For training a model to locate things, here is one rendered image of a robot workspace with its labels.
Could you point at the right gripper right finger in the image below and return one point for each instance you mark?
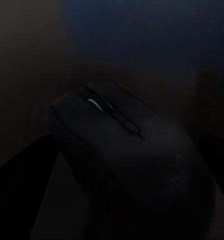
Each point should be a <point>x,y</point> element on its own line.
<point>211,148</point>

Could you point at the mouse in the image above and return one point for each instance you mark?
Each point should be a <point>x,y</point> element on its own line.
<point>137,165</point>

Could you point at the desk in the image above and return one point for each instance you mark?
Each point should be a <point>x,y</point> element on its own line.
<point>168,53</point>

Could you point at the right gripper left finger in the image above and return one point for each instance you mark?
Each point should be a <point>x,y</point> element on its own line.
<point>23,183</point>

